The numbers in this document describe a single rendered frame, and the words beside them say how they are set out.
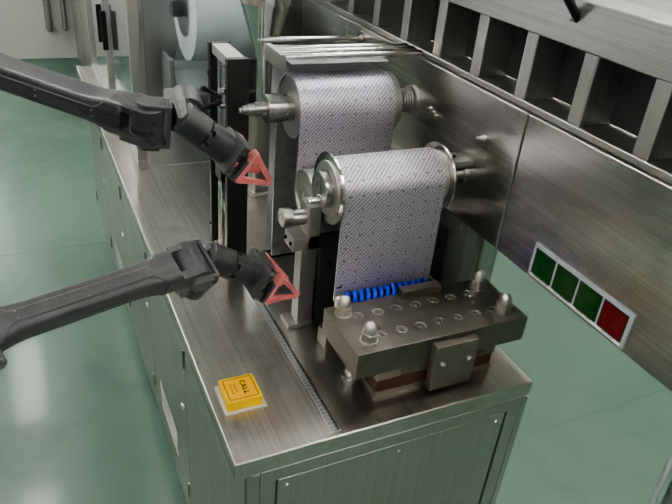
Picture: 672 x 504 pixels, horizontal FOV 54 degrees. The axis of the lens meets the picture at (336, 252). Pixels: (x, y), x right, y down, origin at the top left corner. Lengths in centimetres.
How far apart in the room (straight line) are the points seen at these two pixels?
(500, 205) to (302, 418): 59
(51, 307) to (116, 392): 166
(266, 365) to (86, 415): 134
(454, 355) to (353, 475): 31
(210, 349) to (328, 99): 60
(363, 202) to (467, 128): 31
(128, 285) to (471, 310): 70
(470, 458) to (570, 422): 131
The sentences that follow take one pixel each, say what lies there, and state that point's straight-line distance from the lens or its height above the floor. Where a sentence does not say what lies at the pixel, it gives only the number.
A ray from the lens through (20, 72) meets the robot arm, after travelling 127.
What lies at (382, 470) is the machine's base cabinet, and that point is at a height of 76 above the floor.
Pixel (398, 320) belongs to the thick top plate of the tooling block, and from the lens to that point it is 135.
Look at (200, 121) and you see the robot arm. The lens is 116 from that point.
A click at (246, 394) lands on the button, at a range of 130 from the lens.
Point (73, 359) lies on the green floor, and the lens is 290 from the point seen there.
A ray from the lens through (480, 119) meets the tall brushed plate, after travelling 144.
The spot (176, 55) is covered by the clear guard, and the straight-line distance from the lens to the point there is 218.
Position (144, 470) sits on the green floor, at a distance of 243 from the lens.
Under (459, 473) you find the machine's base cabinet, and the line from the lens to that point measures 158.
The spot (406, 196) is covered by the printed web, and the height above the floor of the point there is 124.
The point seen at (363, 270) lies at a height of 108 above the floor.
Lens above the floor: 181
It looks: 30 degrees down
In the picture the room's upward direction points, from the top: 6 degrees clockwise
